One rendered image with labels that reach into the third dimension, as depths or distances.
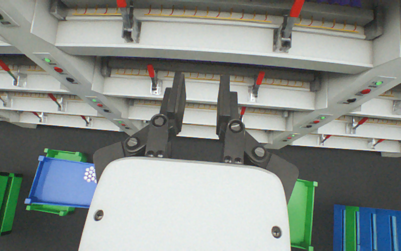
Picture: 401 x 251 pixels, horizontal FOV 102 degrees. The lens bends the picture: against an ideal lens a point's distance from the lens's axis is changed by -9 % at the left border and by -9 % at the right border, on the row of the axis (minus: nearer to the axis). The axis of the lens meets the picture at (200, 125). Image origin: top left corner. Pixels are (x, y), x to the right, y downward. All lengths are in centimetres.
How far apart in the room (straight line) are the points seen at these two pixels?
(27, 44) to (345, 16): 59
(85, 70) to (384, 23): 62
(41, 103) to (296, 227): 127
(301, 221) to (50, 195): 119
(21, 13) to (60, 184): 81
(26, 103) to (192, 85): 74
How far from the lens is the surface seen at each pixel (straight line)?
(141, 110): 72
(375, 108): 70
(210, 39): 35
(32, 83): 74
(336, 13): 41
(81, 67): 52
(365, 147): 117
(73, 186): 107
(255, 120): 70
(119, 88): 56
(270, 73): 52
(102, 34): 41
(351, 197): 122
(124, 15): 35
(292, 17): 34
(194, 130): 86
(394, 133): 101
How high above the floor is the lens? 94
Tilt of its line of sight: 71 degrees down
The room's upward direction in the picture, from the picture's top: 1 degrees counter-clockwise
